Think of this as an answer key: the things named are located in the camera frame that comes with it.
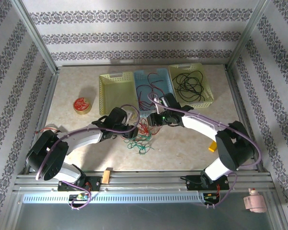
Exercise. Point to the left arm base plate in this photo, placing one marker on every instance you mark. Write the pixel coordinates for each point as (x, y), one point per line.
(93, 184)

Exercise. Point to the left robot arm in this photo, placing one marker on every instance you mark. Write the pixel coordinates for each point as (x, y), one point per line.
(50, 155)

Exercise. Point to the round red tin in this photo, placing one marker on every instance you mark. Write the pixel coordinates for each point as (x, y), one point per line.
(81, 105)

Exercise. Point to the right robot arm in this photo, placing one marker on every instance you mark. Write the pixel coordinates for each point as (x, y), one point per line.
(232, 148)

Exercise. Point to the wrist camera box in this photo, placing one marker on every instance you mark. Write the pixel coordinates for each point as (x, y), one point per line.
(130, 115)
(158, 100)

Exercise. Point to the small electronics board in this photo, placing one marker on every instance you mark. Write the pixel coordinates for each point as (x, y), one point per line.
(211, 196)
(79, 197)

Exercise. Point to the yellow plastic basket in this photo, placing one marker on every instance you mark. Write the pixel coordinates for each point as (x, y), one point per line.
(208, 95)
(115, 93)

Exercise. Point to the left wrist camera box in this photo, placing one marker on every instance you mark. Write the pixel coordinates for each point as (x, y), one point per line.
(130, 115)

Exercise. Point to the aluminium frame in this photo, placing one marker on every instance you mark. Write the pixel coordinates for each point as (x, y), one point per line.
(144, 178)

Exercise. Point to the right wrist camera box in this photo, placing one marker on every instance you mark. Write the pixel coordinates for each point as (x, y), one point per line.
(158, 100)

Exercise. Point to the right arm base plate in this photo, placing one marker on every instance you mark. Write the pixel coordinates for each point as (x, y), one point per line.
(194, 183)

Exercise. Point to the yellow block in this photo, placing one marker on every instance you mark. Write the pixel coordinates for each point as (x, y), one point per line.
(212, 146)

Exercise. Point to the wooden block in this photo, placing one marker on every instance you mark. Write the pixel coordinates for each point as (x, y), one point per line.
(106, 176)

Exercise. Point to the pink plastic bottle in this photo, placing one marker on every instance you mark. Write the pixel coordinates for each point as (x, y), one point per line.
(255, 202)

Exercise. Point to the blue plastic basket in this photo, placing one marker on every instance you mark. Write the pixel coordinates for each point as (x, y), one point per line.
(144, 79)

